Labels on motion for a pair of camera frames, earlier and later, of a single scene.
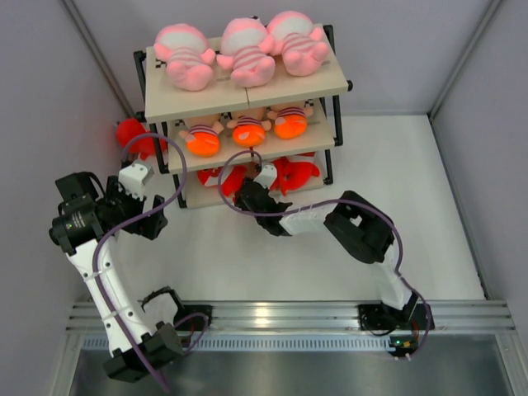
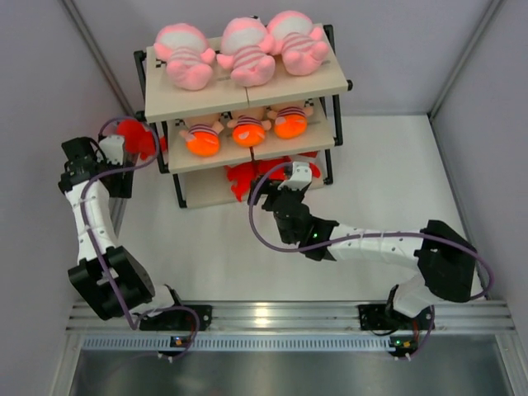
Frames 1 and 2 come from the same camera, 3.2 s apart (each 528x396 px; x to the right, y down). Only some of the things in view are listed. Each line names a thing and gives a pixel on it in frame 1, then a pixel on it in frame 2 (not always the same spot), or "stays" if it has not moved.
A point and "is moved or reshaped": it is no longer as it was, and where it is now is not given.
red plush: [144, 145] stays
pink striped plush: [245, 42] stays
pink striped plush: [183, 49] stays
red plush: [232, 185] is moved or reshaped
